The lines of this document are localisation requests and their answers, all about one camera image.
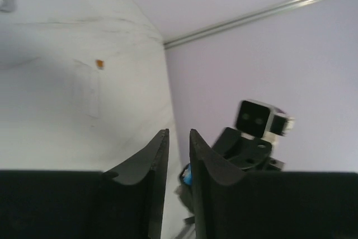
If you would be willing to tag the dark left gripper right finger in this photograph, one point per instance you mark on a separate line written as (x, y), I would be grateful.
(231, 203)

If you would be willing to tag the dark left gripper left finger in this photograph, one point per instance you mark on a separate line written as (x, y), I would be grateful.
(126, 201)

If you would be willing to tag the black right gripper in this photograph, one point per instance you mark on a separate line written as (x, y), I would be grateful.
(246, 152)

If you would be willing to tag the blue blade fuse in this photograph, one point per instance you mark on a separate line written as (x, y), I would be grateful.
(187, 175)

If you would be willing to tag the clear fuse box cover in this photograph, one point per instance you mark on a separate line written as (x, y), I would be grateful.
(86, 89)

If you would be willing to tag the small orange blade fuse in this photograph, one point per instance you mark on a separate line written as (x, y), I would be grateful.
(100, 64)

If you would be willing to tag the aluminium frame rail right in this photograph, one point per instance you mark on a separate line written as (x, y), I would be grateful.
(241, 20)

